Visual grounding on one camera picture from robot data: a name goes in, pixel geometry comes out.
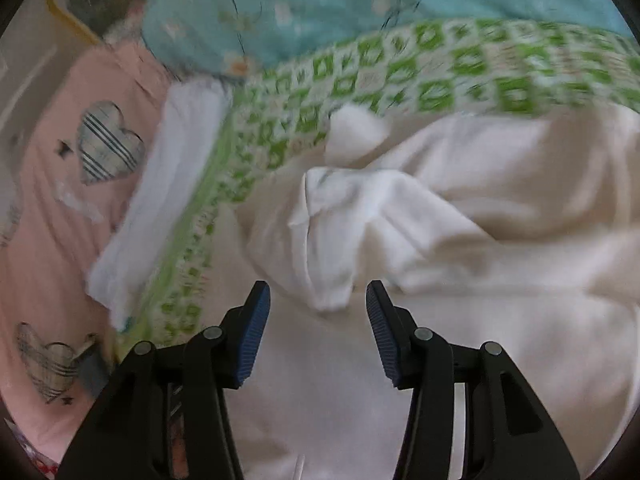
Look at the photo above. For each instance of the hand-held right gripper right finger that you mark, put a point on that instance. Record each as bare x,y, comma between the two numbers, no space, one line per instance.
381,332

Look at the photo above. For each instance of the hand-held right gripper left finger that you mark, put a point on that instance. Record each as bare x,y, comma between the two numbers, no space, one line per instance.
254,332

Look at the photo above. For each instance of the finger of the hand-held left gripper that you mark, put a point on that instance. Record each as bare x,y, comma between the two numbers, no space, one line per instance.
94,371

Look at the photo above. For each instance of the white garment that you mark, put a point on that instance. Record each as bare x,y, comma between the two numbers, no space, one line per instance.
500,185

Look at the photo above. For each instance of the pink heart print bedsheet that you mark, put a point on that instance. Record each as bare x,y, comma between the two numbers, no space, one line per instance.
45,260

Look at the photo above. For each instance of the folded white cloth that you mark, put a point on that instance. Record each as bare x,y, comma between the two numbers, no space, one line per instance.
165,185

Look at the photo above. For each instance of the green checkered blanket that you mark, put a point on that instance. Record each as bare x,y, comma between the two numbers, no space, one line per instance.
450,70

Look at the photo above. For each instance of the teal floral pillow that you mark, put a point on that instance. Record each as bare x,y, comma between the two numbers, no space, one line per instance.
325,0

